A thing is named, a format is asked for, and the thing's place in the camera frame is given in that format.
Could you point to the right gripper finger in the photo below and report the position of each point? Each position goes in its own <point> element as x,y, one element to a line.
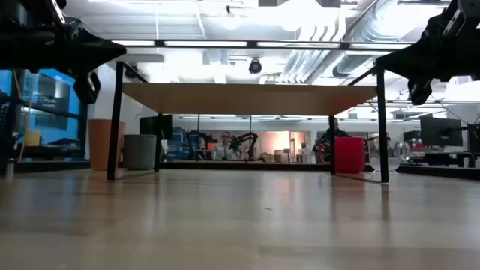
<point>408,60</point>

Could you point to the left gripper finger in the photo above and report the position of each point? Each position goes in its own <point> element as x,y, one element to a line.
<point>97,50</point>

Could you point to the clear glass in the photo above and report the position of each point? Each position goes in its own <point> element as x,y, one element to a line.
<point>401,150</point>

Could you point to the terracotta tall cup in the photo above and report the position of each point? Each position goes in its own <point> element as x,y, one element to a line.
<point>98,144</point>

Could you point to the grey mug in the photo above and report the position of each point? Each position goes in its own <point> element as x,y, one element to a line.
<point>139,152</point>

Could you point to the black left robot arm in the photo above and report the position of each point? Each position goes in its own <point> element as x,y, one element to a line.
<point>22,15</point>

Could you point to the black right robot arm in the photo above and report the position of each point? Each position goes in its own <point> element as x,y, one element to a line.
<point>459,15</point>

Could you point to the background black robot arm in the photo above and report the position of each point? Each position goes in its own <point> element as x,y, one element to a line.
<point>198,138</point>
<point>247,138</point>

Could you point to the yellow container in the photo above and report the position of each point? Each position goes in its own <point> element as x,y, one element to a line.
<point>32,138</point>

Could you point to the black standing desk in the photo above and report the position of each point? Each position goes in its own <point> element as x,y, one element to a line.
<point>48,152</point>

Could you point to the person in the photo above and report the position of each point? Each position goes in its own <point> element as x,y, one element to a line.
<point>225,148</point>
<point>335,133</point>

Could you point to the silver cylinder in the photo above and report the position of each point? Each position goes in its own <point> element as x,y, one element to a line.
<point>9,168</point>

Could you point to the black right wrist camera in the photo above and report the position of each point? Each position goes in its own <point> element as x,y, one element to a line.
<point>420,91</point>

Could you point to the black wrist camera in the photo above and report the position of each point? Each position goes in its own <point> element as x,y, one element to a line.
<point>87,88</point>
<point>420,91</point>

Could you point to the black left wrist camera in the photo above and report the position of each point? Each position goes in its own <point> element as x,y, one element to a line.
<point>87,88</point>

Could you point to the black overhead camera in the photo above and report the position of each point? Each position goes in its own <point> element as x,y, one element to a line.
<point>255,66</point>

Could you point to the wooden shelf black metal frame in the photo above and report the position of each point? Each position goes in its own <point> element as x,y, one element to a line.
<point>243,99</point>

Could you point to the black aluminium rig frame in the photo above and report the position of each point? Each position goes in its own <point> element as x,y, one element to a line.
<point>243,165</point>

